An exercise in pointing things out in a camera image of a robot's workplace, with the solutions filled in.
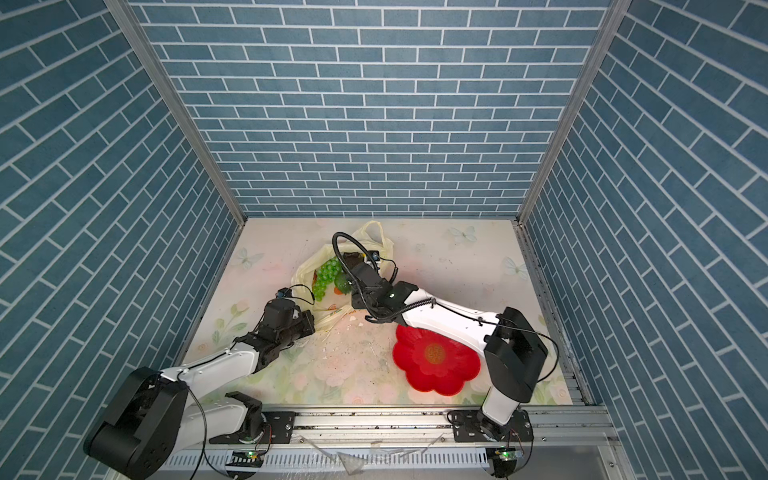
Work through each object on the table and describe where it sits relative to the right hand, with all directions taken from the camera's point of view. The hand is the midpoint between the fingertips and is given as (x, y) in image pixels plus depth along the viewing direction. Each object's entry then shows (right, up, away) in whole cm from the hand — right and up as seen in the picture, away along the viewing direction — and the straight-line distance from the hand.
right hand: (357, 288), depth 83 cm
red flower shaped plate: (+21, -22, +2) cm, 30 cm away
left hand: (-13, -10, +7) cm, 18 cm away
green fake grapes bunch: (-13, +2, +16) cm, 21 cm away
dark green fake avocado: (-7, 0, +13) cm, 15 cm away
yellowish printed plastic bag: (-10, -9, +10) cm, 16 cm away
